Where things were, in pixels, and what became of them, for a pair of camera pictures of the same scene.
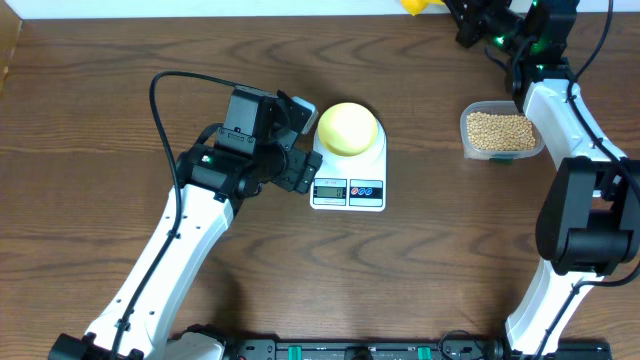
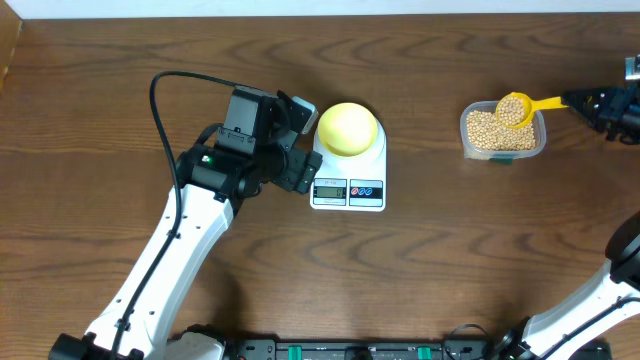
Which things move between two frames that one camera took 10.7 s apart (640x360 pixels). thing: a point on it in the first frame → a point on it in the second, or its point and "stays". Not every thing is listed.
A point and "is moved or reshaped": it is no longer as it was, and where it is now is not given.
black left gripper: (300, 170) stays
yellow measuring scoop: (415, 7) is moved or reshaped
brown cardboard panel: (10, 30) stays
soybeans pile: (500, 132) stays
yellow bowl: (348, 129) stays
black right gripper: (468, 20) → (613, 106)
